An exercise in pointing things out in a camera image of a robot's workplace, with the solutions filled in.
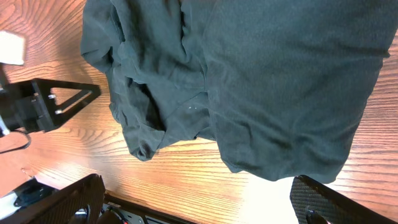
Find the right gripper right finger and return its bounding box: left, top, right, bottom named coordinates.
left=290, top=175, right=397, bottom=224

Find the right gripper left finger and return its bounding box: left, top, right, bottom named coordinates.
left=1, top=174, right=105, bottom=224

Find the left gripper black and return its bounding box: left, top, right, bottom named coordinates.
left=1, top=78, right=101, bottom=137

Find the dark teal t-shirt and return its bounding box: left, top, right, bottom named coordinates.
left=80, top=0, right=397, bottom=184

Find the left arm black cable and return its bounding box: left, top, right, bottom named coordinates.
left=0, top=129, right=32, bottom=155

